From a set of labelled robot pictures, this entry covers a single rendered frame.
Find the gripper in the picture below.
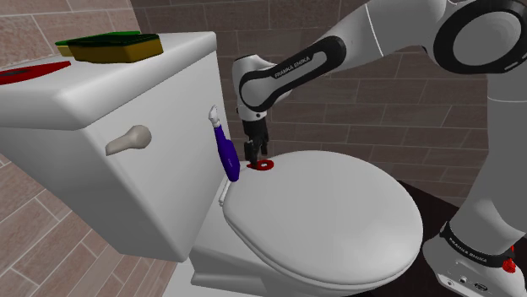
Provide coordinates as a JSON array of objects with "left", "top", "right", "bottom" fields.
[{"left": 242, "top": 119, "right": 270, "bottom": 169}]

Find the red ring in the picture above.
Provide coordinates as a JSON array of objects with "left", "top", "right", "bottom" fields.
[{"left": 247, "top": 159, "right": 275, "bottom": 171}]

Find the blue electric toothbrush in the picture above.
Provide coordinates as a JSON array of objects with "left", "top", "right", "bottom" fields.
[{"left": 208, "top": 105, "right": 242, "bottom": 183}]

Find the white toilet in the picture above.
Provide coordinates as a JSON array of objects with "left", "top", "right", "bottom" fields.
[{"left": 0, "top": 31, "right": 425, "bottom": 297}]

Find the yellow green sponge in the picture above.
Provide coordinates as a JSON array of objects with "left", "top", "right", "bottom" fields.
[{"left": 55, "top": 30, "right": 165, "bottom": 64}]

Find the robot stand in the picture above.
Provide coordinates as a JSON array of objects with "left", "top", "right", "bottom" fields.
[{"left": 345, "top": 179, "right": 527, "bottom": 297}]

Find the red flat disc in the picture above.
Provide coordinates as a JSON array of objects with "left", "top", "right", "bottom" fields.
[{"left": 0, "top": 60, "right": 72, "bottom": 86}]

